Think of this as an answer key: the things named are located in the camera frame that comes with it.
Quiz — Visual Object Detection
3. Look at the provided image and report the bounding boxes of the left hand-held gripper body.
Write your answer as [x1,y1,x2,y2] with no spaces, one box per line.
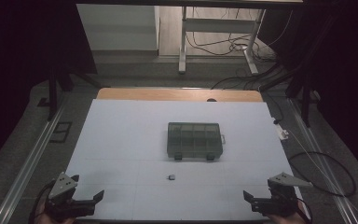
[45,171,96,223]

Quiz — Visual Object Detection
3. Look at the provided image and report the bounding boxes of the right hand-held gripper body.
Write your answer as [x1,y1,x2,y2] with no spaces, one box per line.
[251,172,313,217]

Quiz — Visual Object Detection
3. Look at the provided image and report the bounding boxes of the clear grey compartment organizer box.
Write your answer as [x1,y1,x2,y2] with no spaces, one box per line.
[166,121,227,161]

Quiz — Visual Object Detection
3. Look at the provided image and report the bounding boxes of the person's right hand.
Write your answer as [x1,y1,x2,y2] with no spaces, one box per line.
[265,202,307,224]

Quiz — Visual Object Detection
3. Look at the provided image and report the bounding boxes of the person's left hand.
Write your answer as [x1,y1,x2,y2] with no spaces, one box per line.
[34,208,77,224]

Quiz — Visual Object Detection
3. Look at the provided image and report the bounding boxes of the black metal stand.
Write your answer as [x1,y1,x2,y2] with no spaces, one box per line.
[37,63,103,122]
[258,62,318,129]

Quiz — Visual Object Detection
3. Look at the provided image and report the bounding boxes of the black curtain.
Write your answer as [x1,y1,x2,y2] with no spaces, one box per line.
[257,0,358,188]
[0,0,98,175]

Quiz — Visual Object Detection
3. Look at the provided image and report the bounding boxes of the white cabinet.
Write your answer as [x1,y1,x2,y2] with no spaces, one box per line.
[76,3,161,52]

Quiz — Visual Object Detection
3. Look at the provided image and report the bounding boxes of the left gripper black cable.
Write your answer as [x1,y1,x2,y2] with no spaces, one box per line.
[27,179,56,224]

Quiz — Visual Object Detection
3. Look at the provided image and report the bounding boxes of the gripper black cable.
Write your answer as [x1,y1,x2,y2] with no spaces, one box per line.
[297,197,313,224]
[27,179,56,224]

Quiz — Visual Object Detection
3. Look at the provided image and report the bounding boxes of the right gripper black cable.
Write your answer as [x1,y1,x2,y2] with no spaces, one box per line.
[297,197,313,224]

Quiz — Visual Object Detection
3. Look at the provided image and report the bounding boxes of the aluminium floor rail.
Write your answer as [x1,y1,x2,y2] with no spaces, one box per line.
[288,98,358,224]
[0,104,67,224]

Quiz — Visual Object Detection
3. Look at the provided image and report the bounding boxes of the black floor bracket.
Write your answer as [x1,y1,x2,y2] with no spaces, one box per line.
[48,121,74,145]

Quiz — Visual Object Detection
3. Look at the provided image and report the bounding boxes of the thin white floor cable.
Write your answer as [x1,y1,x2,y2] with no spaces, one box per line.
[287,129,358,224]

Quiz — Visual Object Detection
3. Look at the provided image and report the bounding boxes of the looped black floor cable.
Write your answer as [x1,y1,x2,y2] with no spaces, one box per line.
[287,151,357,198]

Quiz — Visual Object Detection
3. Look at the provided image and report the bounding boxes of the black power strip cable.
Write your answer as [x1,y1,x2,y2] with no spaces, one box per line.
[262,90,285,125]

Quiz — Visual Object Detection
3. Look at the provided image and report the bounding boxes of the black floor cable bundle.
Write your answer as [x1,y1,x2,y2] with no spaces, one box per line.
[210,63,282,91]

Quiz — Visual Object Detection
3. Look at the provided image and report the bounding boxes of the tangled black cables under desk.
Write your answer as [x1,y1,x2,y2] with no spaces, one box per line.
[186,7,293,63]

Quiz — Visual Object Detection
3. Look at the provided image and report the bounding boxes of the white desk frame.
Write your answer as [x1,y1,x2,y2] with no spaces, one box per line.
[178,6,267,76]

